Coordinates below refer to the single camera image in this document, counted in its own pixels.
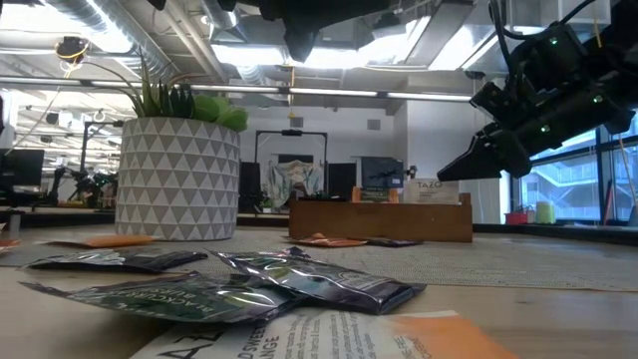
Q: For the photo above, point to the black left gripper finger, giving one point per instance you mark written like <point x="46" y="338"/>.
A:
<point x="301" y="42"/>

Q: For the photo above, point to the black window frame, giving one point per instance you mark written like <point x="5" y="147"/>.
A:
<point x="599" y="179"/>

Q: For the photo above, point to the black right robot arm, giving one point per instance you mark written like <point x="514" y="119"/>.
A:
<point x="553" y="55"/>

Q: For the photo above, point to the long ceiling tube light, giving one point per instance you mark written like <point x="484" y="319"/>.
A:
<point x="329" y="92"/>

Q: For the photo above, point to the white orange tea packet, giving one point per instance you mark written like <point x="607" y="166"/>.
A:
<point x="324" y="341"/>
<point x="431" y="192"/>
<point x="112" y="241"/>

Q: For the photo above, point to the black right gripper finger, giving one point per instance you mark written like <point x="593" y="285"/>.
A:
<point x="488" y="159"/>

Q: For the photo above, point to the wooden tea organizer box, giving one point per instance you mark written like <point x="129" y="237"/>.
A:
<point x="379" y="222"/>

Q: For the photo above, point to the grey square wall speaker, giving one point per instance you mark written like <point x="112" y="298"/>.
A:
<point x="296" y="121"/>
<point x="374" y="124"/>

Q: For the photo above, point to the black upright panel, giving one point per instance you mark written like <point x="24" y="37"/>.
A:
<point x="341" y="182"/>
<point x="249" y="184"/>

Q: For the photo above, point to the black background robot arms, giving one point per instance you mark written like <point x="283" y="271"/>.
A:
<point x="90" y="184"/>

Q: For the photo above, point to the white patterned cloth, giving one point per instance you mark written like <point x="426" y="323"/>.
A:
<point x="291" y="177"/>

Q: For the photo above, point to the black background station frame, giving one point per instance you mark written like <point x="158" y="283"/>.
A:
<point x="291" y="132"/>

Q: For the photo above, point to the dark foil tea packet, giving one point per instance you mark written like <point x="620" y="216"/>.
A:
<point x="324" y="281"/>
<point x="124" y="260"/>
<point x="319" y="197"/>
<point x="394" y="243"/>
<point x="189" y="299"/>

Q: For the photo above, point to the black stand frame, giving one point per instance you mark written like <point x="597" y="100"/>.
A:
<point x="86" y="149"/>

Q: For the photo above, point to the grey woven placemat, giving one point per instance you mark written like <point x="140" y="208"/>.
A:
<point x="498" y="261"/>

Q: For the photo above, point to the red container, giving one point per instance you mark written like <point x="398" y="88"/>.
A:
<point x="516" y="218"/>

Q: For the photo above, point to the black computer monitor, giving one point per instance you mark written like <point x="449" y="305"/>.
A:
<point x="22" y="169"/>

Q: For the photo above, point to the dark grey monitor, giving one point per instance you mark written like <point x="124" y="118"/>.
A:
<point x="381" y="172"/>

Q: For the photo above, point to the dark dome ceiling camera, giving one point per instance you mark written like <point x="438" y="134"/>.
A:
<point x="474" y="75"/>

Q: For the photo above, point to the succulent in white patterned pot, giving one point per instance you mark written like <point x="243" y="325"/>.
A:
<point x="177" y="184"/>

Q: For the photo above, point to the black background pole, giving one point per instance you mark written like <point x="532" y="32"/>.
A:
<point x="412" y="174"/>

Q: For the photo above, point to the yellow green cup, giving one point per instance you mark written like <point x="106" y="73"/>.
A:
<point x="545" y="212"/>

